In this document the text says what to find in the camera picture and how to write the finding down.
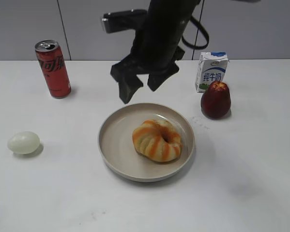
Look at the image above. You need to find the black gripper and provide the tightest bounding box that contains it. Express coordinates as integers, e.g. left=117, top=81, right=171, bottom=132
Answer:
left=110, top=0, right=198, bottom=104

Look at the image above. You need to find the orange striped ring croissant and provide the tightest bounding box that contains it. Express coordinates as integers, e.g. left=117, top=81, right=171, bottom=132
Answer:
left=132, top=119, right=182, bottom=163

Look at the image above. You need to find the beige round plate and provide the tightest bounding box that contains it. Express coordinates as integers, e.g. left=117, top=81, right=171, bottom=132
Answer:
left=98, top=103, right=195, bottom=182

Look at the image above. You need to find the white blue milk carton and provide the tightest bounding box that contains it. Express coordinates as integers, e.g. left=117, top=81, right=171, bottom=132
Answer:
left=195, top=52, right=229, bottom=93

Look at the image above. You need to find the dark red wax apple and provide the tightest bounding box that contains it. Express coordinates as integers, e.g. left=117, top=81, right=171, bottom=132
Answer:
left=200, top=81, right=231, bottom=119

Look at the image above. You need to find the red cola can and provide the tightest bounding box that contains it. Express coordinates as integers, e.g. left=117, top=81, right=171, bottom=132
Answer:
left=35, top=40, right=71, bottom=98

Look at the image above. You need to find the white egg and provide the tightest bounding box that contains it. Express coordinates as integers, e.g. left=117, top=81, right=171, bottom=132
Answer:
left=7, top=131, right=40, bottom=155

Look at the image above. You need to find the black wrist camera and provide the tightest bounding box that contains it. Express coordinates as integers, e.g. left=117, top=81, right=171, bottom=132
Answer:
left=101, top=9, right=147, bottom=34

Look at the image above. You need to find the black cable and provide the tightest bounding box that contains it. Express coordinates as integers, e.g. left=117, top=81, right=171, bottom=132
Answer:
left=181, top=0, right=210, bottom=49

